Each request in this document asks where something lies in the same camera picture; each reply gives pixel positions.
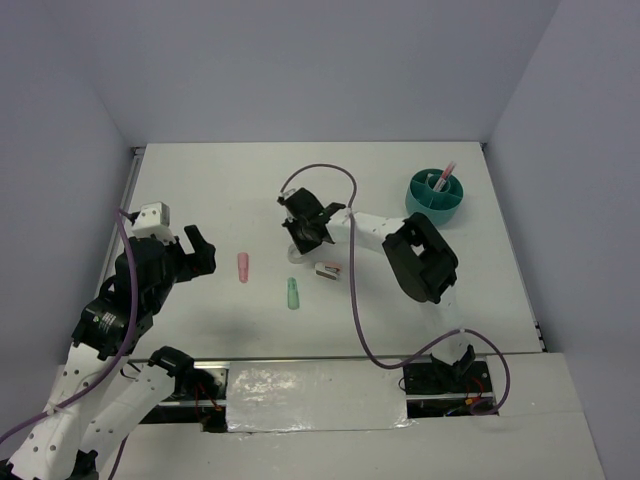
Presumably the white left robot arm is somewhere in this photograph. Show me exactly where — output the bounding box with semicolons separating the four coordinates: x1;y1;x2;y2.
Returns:
1;225;219;479

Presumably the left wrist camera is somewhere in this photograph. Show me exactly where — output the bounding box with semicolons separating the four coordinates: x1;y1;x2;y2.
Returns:
131;202;173;242

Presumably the pink translucent pen cap tube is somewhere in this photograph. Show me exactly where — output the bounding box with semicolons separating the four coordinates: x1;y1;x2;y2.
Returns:
237;252;250;284

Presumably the pink pen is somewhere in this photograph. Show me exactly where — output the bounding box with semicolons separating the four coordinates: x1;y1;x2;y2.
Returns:
434;161;456;192

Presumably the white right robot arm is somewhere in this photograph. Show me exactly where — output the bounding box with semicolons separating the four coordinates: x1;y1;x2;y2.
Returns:
277;188;475;391

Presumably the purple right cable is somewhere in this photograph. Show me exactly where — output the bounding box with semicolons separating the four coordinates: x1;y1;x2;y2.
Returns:
279;163;512;417

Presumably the silver foil cover plate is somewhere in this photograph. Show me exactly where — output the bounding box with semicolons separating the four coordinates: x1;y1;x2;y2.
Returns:
226;360;411;433

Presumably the aluminium table edge rail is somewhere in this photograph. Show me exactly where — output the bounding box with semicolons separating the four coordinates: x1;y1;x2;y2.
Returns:
102;144;146;281

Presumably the pink white stapler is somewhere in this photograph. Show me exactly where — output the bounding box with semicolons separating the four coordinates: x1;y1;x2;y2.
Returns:
314;261;342;280

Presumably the purple cable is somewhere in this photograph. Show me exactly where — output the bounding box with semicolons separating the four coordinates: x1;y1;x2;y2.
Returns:
0;207;141;480
279;163;512;417

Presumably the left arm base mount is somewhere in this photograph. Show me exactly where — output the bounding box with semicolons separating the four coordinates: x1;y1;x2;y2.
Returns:
119;346;228;433

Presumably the teal round divided container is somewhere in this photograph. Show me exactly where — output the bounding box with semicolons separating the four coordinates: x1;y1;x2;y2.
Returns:
405;169;464;226

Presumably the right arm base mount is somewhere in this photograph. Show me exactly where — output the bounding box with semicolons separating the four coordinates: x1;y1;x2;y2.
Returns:
398;353;497;419

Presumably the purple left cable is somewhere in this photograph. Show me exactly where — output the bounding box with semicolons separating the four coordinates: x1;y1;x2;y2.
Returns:
0;207;141;480

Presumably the green glue stick tube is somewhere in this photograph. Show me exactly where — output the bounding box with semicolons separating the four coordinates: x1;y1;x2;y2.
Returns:
287;277;300;310

